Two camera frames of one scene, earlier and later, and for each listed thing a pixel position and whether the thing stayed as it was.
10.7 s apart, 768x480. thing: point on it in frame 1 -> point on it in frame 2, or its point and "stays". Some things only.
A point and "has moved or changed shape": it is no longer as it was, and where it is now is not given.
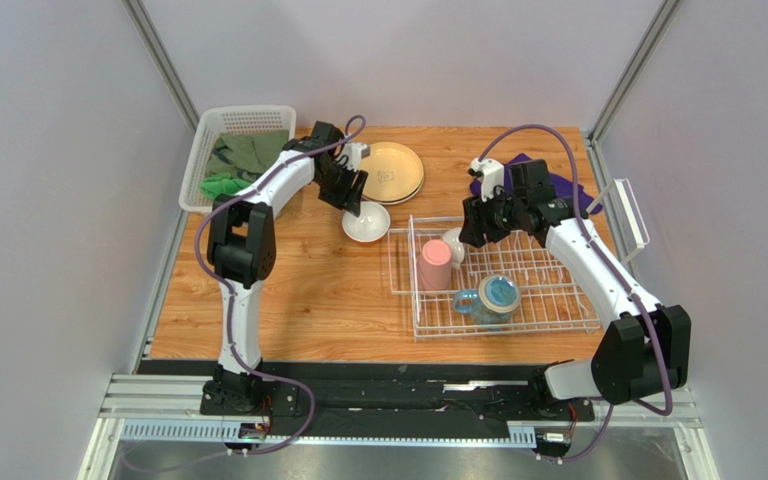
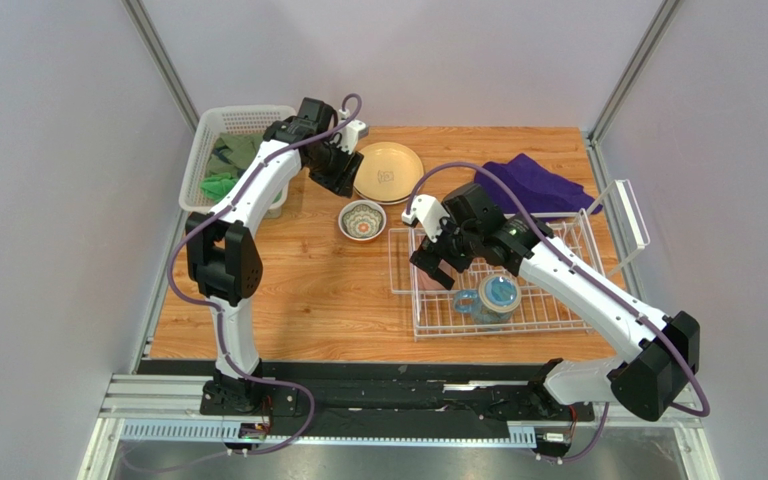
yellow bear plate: [395, 172] stays
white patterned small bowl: [456, 246] has moved or changed shape
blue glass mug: [493, 303] stays
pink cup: [434, 271] stays
